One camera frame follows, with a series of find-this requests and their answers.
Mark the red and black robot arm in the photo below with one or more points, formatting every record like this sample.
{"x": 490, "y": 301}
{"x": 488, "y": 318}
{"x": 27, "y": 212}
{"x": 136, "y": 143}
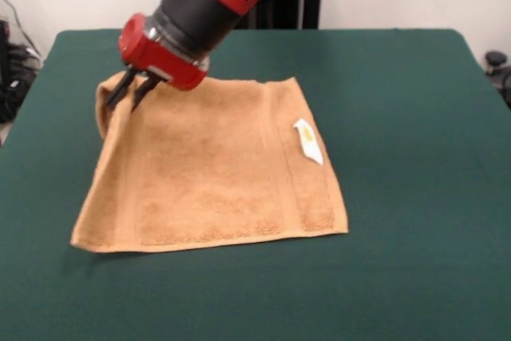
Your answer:
{"x": 207, "y": 1}

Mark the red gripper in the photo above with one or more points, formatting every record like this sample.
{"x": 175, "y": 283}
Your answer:
{"x": 159, "y": 57}

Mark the dark green table cloth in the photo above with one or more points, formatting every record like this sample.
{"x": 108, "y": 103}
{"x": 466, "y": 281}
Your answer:
{"x": 399, "y": 197}

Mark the tan terry towel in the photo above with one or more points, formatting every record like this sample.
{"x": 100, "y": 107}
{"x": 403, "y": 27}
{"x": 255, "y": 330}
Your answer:
{"x": 207, "y": 165}

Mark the black equipment pile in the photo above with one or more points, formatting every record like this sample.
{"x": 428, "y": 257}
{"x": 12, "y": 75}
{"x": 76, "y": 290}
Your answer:
{"x": 16, "y": 77}

